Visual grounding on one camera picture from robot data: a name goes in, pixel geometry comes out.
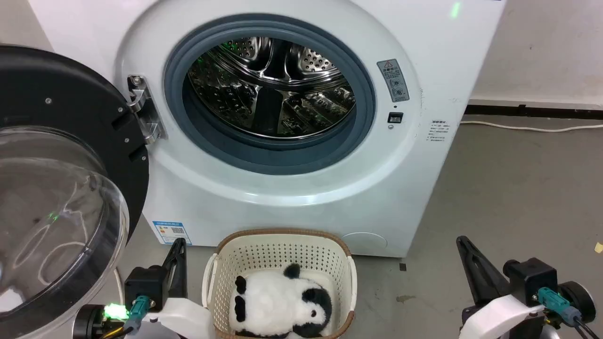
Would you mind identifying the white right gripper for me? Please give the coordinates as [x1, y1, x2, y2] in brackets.
[456, 236, 548, 339]

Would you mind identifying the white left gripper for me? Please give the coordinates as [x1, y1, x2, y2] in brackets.
[139, 238, 216, 339]

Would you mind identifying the white front-load washing machine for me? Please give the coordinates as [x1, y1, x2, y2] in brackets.
[27, 0, 507, 258]

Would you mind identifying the blue white energy label sticker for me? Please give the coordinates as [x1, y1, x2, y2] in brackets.
[152, 220, 193, 246]

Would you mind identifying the cream perforated laundry basket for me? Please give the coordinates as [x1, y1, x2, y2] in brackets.
[202, 228, 358, 339]

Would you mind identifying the black and white panda plush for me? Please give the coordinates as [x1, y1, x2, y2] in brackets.
[229, 263, 333, 339]

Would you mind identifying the round white filter cover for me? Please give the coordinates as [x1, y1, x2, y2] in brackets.
[341, 231, 388, 250]

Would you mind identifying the black washer door with glass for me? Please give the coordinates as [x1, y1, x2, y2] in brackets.
[0, 44, 150, 339]

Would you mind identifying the grey rubber door gasket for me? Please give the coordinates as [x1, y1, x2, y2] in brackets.
[163, 14, 377, 176]

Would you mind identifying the chrome door hinge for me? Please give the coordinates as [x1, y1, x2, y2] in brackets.
[126, 74, 167, 145]

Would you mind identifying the black baseboard strip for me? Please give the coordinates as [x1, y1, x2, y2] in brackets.
[464, 104, 603, 120]

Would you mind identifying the steel washer drum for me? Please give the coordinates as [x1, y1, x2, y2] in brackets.
[187, 36, 357, 140]

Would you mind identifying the grey warning sticker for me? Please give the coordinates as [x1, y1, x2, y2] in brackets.
[376, 58, 410, 103]

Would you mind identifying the teal left cable connector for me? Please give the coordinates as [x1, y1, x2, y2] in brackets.
[123, 295, 152, 333]

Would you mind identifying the teal cable connector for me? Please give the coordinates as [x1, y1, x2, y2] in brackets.
[123, 295, 152, 333]
[537, 287, 583, 327]

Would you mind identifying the thin white cord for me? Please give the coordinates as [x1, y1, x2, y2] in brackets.
[114, 267, 125, 306]

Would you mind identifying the teal right cable connector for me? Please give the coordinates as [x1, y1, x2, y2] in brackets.
[537, 287, 583, 327]

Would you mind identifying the white floor cable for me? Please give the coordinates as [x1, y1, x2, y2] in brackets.
[460, 120, 603, 133]

